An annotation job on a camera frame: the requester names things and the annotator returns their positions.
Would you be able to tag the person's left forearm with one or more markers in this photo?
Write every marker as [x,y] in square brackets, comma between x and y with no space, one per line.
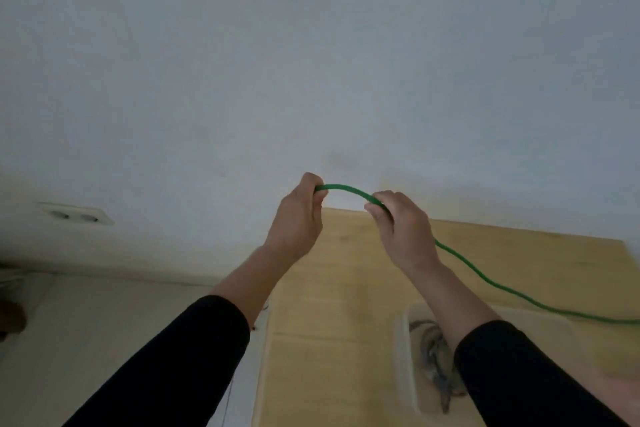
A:
[200,341]

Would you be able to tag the person's left thumb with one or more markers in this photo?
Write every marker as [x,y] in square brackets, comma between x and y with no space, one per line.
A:
[320,197]

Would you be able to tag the clear plastic container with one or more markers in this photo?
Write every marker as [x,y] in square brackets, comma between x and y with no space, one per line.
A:
[407,356]

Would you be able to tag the white double wall socket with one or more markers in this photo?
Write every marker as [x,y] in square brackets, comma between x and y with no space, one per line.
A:
[77,214]

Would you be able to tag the person's right forearm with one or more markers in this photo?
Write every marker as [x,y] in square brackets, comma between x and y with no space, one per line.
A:
[490,356]

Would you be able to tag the person's right thumb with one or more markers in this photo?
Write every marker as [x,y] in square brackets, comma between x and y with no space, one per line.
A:
[376,211]

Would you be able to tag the person's right hand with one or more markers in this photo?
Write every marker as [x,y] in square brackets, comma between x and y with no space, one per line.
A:
[407,236]

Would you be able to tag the person's left hand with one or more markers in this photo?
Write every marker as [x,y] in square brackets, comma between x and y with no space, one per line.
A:
[292,224]

